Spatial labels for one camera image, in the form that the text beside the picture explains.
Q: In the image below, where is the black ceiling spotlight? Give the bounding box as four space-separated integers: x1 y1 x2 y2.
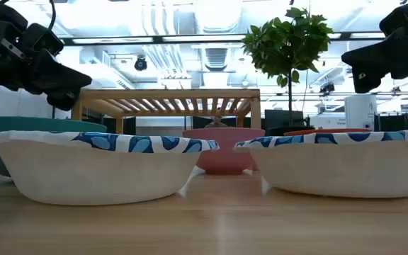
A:
134 56 148 72
319 81 336 95

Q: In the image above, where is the red plastic bowl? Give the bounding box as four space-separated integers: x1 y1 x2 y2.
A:
283 127 372 137

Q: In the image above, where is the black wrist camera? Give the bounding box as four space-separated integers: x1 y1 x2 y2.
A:
379 1 408 37
21 23 65 58

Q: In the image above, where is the slatted wooden shelf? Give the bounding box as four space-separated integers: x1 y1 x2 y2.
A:
71 88 262 135

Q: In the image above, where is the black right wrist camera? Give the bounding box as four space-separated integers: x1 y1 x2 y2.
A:
379 1 408 37

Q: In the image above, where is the paper bowl with blue pattern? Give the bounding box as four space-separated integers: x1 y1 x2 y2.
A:
232 129 408 199
0 130 221 207

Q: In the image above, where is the white cabinet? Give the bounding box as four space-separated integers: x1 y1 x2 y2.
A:
344 94 378 131

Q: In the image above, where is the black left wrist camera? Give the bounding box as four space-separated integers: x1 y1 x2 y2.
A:
21 23 65 58

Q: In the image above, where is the black cable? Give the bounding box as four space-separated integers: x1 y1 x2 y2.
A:
47 0 57 32

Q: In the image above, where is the teal plastic bowl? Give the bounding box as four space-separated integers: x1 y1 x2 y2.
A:
0 115 108 178

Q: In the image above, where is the pink plastic bowl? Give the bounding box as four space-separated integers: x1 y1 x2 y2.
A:
181 127 267 176

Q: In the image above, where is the black monitor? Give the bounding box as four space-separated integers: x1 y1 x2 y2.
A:
263 109 305 129

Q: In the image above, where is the green leafy potted tree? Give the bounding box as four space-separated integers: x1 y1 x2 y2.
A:
241 6 335 128

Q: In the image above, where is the person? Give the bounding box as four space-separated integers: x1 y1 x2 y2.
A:
203 115 230 129

